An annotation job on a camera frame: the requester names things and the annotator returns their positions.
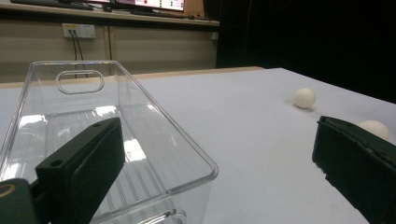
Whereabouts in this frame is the wooden table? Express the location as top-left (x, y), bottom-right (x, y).
top-left (0, 65), bottom-right (265, 90)

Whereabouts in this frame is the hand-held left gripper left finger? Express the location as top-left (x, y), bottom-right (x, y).
top-left (35, 117), bottom-right (126, 224)

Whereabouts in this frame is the dark curtain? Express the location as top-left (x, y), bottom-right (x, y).
top-left (215, 0), bottom-right (396, 105)

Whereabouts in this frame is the computer monitor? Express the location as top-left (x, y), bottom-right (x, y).
top-left (90, 0), bottom-right (185, 12)

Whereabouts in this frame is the clear plastic storage bin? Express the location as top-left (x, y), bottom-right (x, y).
top-left (0, 60), bottom-right (219, 224)

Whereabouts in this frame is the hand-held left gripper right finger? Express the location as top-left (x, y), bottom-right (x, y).
top-left (312, 115), bottom-right (396, 224)

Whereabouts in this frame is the wooden room desk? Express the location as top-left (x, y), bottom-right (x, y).
top-left (0, 1), bottom-right (220, 28)

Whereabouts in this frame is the white table cover sheet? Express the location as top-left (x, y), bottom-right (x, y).
top-left (0, 67), bottom-right (396, 224)

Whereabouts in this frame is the black wall cable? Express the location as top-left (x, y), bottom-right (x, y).
top-left (71, 30), bottom-right (78, 78)
top-left (75, 30), bottom-right (89, 78)

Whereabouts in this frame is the black keyboard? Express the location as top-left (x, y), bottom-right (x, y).
top-left (10, 0), bottom-right (94, 11)

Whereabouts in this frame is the white egg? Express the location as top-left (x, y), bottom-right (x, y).
top-left (357, 119), bottom-right (391, 142)
top-left (293, 87), bottom-right (318, 110)

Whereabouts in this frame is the white wall socket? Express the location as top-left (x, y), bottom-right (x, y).
top-left (62, 22), bottom-right (96, 39)

